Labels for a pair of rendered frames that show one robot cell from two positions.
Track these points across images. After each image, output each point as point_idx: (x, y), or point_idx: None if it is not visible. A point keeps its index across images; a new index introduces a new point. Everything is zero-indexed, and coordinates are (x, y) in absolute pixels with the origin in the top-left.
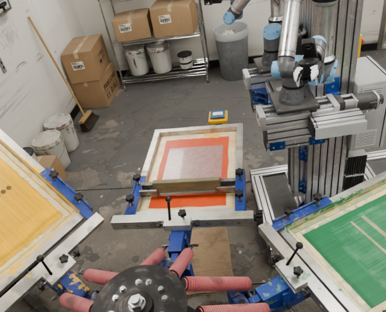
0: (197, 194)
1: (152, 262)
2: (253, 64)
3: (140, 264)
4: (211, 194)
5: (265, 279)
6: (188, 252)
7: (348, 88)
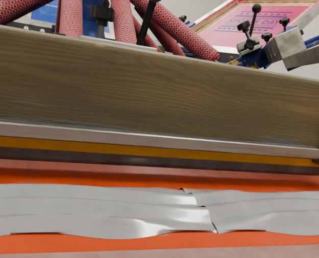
0: (105, 168)
1: (117, 14)
2: None
3: (127, 2)
4: (15, 163)
5: None
6: (64, 30)
7: None
